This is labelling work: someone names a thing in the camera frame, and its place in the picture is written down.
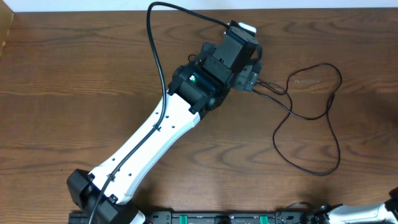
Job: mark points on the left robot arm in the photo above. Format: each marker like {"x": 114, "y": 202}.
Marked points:
{"x": 104, "y": 194}

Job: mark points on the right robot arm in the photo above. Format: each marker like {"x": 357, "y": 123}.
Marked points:
{"x": 379, "y": 213}

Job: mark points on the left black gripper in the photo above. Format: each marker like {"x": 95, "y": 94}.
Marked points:
{"x": 251, "y": 81}

